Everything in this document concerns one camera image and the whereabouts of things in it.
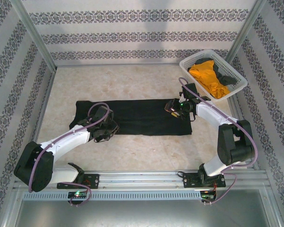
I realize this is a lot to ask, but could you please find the grey metal shelf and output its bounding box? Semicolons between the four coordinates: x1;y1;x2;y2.
4;186;284;227

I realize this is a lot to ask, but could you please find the aluminium mounting rail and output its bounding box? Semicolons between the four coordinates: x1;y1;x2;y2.
14;170;268;188

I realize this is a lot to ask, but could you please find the grey slotted cable duct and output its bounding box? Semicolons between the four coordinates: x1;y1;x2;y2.
22;191;202;200

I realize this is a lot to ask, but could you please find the aluminium frame post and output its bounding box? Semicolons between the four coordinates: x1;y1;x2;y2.
226;0;267;62
9;0;58;70

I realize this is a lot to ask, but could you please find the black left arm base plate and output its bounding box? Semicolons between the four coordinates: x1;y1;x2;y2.
56;174;100;190

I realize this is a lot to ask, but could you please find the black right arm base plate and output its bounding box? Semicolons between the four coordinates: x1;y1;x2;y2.
183;172;227;189

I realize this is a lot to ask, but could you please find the white plastic basket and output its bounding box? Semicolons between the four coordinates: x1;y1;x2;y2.
179;49;249;102

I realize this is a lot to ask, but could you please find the black t-shirt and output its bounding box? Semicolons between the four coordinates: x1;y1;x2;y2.
69;98;193;137

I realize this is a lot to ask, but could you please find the dark grey t-shirt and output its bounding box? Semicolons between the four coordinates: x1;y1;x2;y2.
194;57;238;85

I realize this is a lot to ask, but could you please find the orange t-shirt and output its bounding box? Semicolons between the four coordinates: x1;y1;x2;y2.
188;60;231;99

